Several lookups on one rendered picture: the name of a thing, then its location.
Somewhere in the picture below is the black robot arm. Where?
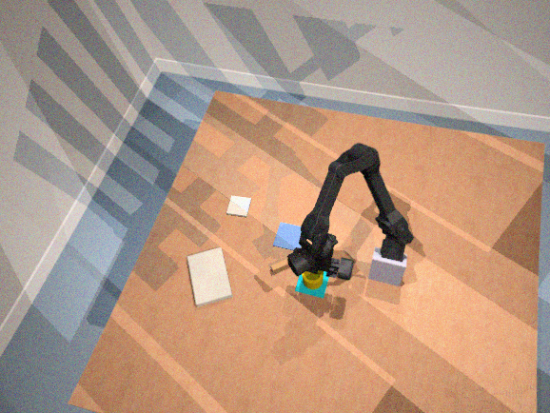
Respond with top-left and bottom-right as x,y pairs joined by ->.
287,144 -> 414,276

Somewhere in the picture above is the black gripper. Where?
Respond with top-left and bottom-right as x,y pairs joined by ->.
307,257 -> 354,280

